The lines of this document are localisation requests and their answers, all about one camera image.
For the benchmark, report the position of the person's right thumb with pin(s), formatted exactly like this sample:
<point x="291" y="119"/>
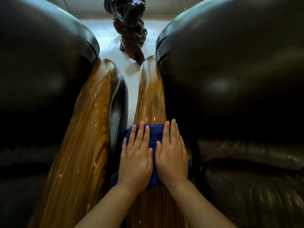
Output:
<point x="158" y="150"/>

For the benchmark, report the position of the person's right hand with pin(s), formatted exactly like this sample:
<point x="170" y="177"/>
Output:
<point x="171" y="162"/>

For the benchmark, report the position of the person's left hand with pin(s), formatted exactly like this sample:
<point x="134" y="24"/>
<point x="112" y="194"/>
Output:
<point x="135" y="166"/>

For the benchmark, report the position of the person's left middle finger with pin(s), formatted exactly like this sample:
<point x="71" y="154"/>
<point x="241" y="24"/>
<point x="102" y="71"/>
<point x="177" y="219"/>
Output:
<point x="138" y="134"/>

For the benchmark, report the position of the blue cleaning cloth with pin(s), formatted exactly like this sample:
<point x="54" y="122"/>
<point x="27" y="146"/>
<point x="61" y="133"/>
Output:
<point x="153" y="134"/>

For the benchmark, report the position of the glossy wooden armrest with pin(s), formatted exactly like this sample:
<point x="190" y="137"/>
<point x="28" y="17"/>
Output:
<point x="80" y="144"/>
<point x="150" y="97"/>

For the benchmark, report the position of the person's left little finger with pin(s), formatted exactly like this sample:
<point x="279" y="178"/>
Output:
<point x="123" y="146"/>

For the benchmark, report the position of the person's left thumb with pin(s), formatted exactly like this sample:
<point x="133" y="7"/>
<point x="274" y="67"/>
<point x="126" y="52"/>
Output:
<point x="150" y="157"/>

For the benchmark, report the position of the person's right middle finger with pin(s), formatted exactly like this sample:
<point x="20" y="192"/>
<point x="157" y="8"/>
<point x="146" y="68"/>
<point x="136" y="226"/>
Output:
<point x="173" y="130"/>

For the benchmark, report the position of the dark leather armchair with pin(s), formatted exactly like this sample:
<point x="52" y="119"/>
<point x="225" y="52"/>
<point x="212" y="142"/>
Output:
<point x="40" y="92"/>
<point x="237" y="92"/>

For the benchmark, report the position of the person's right little finger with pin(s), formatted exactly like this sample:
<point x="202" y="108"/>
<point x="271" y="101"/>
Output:
<point x="182" y="143"/>

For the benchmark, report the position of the person's right forearm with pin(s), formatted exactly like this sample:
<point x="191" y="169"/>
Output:
<point x="199" y="208"/>

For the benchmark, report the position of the person's left forearm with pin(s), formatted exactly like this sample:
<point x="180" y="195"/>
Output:
<point x="106" y="208"/>

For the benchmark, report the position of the dark carved wooden sculpture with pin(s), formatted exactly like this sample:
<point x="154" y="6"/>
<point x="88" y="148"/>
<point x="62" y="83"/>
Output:
<point x="129" y="28"/>

